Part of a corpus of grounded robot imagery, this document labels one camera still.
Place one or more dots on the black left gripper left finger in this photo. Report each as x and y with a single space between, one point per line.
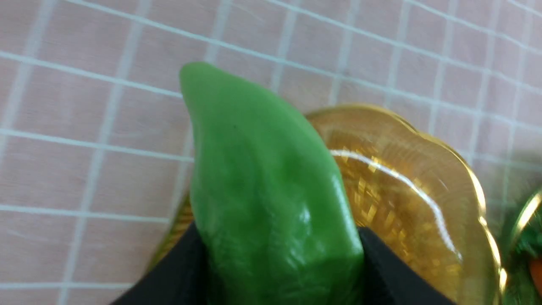
180 278

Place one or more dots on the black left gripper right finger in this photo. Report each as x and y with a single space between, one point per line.
387 280

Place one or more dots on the green toy gourd front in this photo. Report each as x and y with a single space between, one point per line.
267 197

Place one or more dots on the orange toy carrot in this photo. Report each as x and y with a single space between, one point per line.
535 266

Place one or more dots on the green ribbed plastic plate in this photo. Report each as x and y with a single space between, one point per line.
521 242

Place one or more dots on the pink checkered tablecloth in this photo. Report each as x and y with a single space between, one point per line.
95 138

